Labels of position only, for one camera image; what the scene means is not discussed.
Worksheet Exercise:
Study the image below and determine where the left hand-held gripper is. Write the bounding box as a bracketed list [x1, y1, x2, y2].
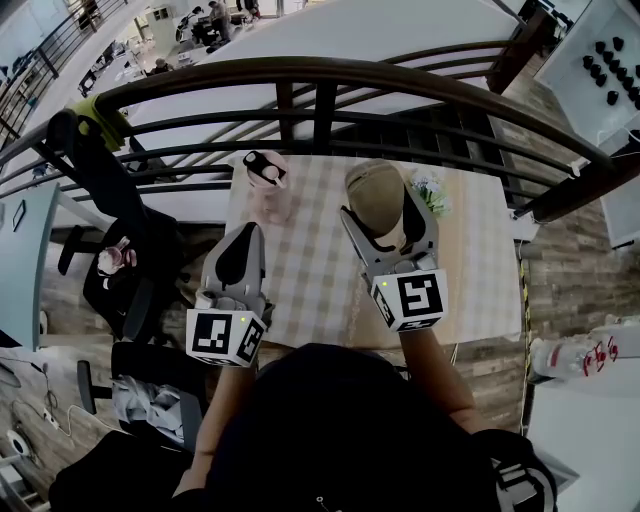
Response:
[185, 222, 275, 369]

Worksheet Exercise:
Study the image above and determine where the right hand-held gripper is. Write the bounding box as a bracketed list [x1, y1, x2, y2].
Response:
[339, 185, 449, 334]

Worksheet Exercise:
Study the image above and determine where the brown round object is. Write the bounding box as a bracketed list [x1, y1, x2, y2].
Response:
[344, 158, 407, 251]

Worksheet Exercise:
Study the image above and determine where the person's right forearm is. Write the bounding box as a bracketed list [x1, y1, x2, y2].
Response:
[399, 327, 477, 434]

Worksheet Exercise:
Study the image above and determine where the person's left forearm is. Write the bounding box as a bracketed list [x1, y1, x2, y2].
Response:
[171, 364, 257, 499]

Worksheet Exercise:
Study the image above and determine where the small white flower bouquet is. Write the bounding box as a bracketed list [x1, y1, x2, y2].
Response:
[409, 171, 452, 219]

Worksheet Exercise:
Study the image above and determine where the table with checkered cloth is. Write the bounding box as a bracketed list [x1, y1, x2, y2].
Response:
[224, 152, 524, 347]

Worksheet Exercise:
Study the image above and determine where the pink water bottle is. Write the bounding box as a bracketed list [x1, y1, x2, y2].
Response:
[241, 149, 293, 227]

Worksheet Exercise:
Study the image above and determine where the black high-back office chair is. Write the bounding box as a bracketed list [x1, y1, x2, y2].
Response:
[44, 108, 195, 342]

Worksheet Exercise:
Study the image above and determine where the black chair with grey armrests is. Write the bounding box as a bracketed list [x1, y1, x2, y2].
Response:
[76, 341, 207, 452]

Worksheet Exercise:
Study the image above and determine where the pink white plush toy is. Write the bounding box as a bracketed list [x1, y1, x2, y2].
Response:
[96, 236, 138, 278]

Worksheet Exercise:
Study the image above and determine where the white plug adapter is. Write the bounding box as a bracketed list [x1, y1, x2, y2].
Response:
[509, 209, 541, 243]

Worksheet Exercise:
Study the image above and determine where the yellow black floor tape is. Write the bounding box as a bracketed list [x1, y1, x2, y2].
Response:
[518, 258, 533, 437]

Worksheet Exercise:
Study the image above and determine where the grey garment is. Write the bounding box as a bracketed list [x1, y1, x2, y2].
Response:
[110, 373, 185, 447]

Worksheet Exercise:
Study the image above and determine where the person's dark clothing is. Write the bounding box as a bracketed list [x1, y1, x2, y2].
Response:
[172, 342, 559, 512]

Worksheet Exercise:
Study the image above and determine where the dark curved stair railing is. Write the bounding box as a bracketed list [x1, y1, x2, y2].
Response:
[0, 42, 640, 226]

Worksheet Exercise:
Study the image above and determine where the yellow-green cloth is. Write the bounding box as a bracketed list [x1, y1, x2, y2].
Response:
[69, 94, 130, 150]

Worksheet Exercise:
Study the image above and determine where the clear water jug red cap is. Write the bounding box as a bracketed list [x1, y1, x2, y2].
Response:
[528, 324, 622, 382]

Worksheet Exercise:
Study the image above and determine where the light blue desk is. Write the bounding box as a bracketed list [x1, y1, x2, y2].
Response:
[0, 181, 62, 352]

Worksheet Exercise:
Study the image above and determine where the black padded chair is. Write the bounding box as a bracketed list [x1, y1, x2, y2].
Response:
[47, 428, 202, 512]

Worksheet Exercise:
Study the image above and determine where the white desk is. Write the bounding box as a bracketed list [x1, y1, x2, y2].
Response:
[524, 371, 640, 512]

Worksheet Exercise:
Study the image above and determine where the row of black wall holders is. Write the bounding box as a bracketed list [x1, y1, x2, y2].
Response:
[581, 35, 640, 108]

